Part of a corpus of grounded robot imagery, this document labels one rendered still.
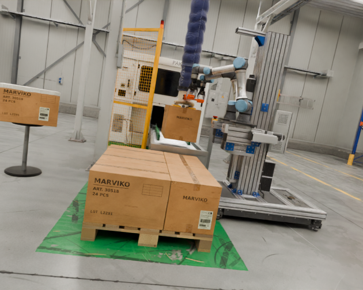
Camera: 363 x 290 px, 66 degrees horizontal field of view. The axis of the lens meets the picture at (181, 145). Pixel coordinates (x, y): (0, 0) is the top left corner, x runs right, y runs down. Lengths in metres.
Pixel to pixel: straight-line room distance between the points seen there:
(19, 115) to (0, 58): 10.09
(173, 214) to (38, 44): 11.52
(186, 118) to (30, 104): 1.76
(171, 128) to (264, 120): 1.08
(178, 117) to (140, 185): 1.48
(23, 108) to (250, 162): 2.59
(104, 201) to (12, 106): 1.79
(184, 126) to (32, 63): 10.30
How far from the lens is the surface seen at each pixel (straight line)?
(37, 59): 13.06
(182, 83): 3.61
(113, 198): 2.17
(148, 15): 12.65
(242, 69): 2.91
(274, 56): 3.31
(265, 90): 3.25
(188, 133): 3.44
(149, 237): 2.28
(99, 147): 4.11
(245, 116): 2.98
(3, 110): 3.57
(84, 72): 6.27
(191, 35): 3.69
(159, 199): 2.16
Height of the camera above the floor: 1.10
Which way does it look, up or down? 8 degrees down
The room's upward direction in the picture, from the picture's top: 10 degrees clockwise
